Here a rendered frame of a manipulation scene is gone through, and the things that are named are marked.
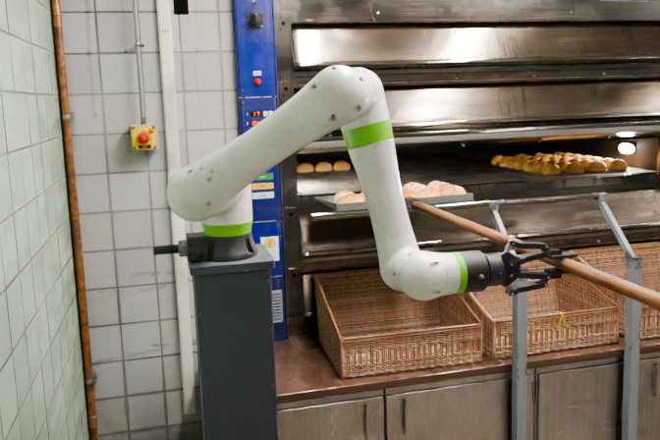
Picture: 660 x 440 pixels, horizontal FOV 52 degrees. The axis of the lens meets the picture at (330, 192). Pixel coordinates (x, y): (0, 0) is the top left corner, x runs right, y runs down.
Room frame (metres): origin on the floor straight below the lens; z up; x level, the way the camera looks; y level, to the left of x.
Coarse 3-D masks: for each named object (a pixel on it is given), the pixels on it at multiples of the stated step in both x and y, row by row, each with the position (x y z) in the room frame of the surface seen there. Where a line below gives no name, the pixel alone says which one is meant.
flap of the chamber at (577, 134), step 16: (608, 128) 2.95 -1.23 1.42; (624, 128) 2.97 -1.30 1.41; (640, 128) 2.98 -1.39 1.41; (656, 128) 3.00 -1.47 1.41; (320, 144) 2.65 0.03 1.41; (336, 144) 2.66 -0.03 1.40; (400, 144) 2.77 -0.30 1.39; (416, 144) 2.82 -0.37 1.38; (432, 144) 2.87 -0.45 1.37; (448, 144) 2.93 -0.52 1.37
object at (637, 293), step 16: (416, 208) 2.37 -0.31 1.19; (432, 208) 2.25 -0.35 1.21; (464, 224) 2.00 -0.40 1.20; (496, 240) 1.80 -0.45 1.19; (512, 240) 1.73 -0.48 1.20; (576, 272) 1.45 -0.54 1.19; (592, 272) 1.40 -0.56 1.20; (608, 288) 1.35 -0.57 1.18; (624, 288) 1.30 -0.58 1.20; (640, 288) 1.27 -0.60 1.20; (656, 304) 1.21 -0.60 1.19
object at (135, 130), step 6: (132, 126) 2.56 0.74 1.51; (138, 126) 2.57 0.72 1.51; (144, 126) 2.57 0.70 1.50; (150, 126) 2.58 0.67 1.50; (156, 126) 2.59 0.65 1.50; (132, 132) 2.56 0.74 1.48; (138, 132) 2.56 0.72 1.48; (144, 132) 2.57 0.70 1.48; (156, 132) 2.58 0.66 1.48; (132, 138) 2.56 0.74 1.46; (150, 138) 2.57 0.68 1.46; (156, 138) 2.58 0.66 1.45; (132, 144) 2.56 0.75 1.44; (138, 144) 2.56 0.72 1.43; (144, 144) 2.57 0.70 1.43; (150, 144) 2.57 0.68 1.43; (156, 144) 2.58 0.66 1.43; (132, 150) 2.56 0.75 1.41; (138, 150) 2.57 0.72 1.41; (144, 150) 2.57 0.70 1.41
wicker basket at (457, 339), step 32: (320, 288) 2.65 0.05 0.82; (352, 288) 2.78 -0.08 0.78; (384, 288) 2.80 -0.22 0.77; (320, 320) 2.67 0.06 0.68; (352, 320) 2.74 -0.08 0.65; (416, 320) 2.79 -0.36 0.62; (448, 320) 2.73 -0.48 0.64; (352, 352) 2.32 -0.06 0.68; (384, 352) 2.34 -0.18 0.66; (416, 352) 2.52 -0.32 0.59; (448, 352) 2.40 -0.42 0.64; (480, 352) 2.42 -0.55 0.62
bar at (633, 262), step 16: (592, 192) 2.68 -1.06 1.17; (448, 208) 2.53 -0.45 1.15; (464, 208) 2.55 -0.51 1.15; (496, 208) 2.57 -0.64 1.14; (608, 208) 2.65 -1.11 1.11; (496, 224) 2.53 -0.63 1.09; (624, 240) 2.54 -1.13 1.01; (640, 272) 2.47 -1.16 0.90; (640, 304) 2.47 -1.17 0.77; (512, 336) 2.39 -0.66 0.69; (512, 352) 2.38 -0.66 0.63; (512, 368) 2.38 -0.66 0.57; (624, 368) 2.49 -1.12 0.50; (512, 384) 2.38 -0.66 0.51; (624, 384) 2.49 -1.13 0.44; (512, 400) 2.38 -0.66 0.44; (624, 400) 2.49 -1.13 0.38; (512, 416) 2.38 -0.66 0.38; (624, 416) 2.48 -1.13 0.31; (512, 432) 2.38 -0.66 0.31; (624, 432) 2.48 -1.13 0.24
